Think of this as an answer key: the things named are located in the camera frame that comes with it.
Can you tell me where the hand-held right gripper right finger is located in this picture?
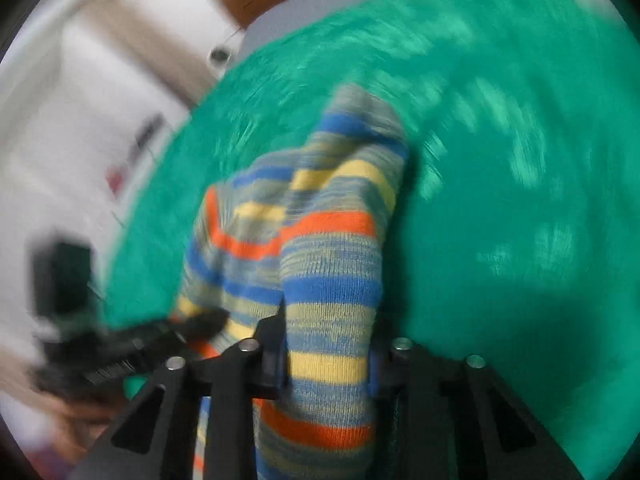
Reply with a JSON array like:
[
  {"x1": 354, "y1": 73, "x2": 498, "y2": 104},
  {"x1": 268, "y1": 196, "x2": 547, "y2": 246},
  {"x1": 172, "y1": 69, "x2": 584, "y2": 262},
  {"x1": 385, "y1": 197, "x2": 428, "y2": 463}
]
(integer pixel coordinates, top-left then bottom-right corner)
[{"x1": 367, "y1": 320, "x2": 586, "y2": 480}]

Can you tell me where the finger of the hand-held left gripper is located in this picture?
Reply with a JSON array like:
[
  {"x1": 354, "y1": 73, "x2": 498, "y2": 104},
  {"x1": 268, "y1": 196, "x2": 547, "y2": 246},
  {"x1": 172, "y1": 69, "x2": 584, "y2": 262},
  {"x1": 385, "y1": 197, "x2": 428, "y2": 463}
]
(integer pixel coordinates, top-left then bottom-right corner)
[{"x1": 169, "y1": 307, "x2": 232, "y2": 350}]

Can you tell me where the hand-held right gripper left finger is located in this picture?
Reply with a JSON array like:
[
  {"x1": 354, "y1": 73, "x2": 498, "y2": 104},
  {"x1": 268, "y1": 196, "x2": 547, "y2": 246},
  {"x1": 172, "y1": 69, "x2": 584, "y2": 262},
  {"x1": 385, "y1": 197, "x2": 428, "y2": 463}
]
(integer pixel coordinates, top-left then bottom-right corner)
[{"x1": 67, "y1": 305, "x2": 290, "y2": 480}]

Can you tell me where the striped knit sweater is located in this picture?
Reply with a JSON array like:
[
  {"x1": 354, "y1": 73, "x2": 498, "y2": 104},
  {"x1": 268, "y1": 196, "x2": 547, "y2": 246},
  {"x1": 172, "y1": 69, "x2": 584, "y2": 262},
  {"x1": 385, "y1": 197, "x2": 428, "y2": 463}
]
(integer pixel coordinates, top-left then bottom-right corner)
[{"x1": 170, "y1": 82, "x2": 412, "y2": 480}]

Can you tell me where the white cabinet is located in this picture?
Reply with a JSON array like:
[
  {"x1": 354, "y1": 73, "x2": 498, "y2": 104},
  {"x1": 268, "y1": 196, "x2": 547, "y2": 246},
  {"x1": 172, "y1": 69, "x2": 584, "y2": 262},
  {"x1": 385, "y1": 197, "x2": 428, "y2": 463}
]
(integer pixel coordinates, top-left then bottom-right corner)
[{"x1": 0, "y1": 10, "x2": 201, "y2": 321}]

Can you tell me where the green patterned blanket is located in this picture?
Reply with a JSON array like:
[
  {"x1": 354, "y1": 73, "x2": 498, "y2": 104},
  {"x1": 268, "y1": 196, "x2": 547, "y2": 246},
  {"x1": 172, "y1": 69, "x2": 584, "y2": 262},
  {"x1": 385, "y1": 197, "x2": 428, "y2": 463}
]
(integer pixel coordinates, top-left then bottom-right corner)
[{"x1": 102, "y1": 0, "x2": 640, "y2": 480}]

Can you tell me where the white round device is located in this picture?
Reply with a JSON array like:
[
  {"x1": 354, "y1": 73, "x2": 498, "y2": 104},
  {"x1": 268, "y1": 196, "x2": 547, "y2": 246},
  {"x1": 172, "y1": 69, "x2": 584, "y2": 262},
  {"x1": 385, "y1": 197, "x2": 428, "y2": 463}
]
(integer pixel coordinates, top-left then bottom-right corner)
[{"x1": 208, "y1": 45, "x2": 235, "y2": 68}]

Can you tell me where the black handle-shaped object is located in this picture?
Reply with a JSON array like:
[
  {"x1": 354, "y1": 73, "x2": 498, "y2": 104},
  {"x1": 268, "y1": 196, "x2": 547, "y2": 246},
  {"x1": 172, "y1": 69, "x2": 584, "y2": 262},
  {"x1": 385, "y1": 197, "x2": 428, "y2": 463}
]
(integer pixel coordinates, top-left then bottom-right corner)
[{"x1": 131, "y1": 112, "x2": 168, "y2": 158}]

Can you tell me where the beige wooden door frame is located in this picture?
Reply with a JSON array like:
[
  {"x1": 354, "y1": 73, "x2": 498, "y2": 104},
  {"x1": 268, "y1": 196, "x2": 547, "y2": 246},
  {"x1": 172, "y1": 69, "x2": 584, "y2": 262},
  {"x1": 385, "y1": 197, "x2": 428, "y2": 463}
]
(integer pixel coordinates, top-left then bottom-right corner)
[{"x1": 75, "y1": 0, "x2": 206, "y2": 108}]

